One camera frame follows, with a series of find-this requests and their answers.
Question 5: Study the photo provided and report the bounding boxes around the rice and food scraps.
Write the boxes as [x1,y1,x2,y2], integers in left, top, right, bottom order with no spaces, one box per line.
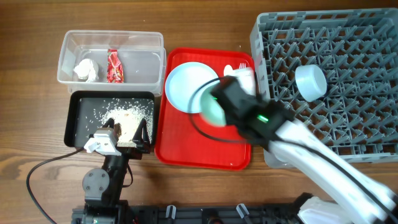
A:
[74,98,154,147]

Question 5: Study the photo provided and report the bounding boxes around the green bowl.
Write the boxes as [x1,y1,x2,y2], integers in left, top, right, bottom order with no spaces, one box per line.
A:
[200,86,226,127]

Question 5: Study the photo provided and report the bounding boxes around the red snack wrapper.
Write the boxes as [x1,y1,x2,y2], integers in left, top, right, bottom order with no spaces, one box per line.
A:
[107,49,124,83]

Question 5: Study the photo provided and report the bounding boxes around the white plastic spoon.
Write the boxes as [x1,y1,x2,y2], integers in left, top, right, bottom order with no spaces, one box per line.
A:
[223,65,234,76]

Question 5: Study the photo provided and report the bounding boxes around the white napkin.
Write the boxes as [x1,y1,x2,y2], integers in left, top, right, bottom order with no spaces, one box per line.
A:
[73,58,99,82]

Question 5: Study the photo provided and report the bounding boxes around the light blue bowl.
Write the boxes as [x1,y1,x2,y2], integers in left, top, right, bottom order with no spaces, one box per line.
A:
[295,65,327,102]

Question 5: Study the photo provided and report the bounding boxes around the light blue plate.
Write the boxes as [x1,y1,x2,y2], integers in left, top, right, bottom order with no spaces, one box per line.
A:
[165,62,218,113]

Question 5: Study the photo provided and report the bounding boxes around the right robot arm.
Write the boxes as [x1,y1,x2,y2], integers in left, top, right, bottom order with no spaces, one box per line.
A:
[211,76,397,223]

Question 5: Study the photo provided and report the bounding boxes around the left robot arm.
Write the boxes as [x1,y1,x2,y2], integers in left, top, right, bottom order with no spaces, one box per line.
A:
[72,118,150,224]

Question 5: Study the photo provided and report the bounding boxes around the grey dishwasher rack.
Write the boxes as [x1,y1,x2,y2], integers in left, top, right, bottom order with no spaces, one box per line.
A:
[250,8,397,163]

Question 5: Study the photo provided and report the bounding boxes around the black plastic tray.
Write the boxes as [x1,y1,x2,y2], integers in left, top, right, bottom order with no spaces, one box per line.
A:
[64,91,156,147]

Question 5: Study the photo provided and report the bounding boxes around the red serving tray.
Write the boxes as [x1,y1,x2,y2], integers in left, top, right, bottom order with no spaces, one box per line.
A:
[155,47,254,170]

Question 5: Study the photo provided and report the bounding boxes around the clear plastic bin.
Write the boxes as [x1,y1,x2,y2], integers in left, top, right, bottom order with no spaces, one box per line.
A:
[57,30,166,96]

